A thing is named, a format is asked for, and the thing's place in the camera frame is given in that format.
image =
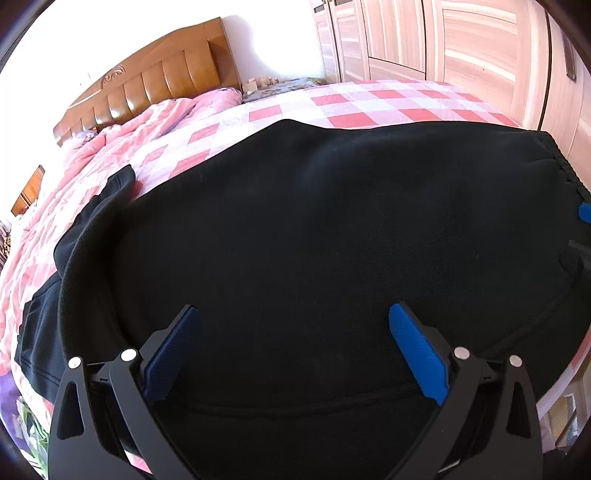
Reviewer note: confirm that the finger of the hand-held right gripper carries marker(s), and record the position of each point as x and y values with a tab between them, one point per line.
584	210
580	251

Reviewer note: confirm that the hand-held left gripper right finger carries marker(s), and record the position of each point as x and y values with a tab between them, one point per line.
415	350

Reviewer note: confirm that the pink quilt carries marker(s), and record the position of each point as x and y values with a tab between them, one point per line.
92	166

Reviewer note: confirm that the purple floral pillow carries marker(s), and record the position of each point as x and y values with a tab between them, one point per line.
84	135

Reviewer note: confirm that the brown wooden side cabinet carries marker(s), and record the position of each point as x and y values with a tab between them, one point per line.
27	191

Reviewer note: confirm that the wooden headboard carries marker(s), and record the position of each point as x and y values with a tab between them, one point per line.
152	78

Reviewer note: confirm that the light wooden wardrobe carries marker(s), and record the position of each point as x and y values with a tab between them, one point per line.
438	41

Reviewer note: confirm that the green purple floral cloth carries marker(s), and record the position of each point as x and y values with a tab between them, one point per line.
23	415

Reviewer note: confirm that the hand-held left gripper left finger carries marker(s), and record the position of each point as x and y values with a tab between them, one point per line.
171	350

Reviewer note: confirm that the black pants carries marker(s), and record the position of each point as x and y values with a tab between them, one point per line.
300	230

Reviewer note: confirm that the nightstand with floral cloth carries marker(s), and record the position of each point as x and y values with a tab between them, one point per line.
277	90

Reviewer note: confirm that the pink checkered bed sheet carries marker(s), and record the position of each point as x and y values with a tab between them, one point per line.
351	99

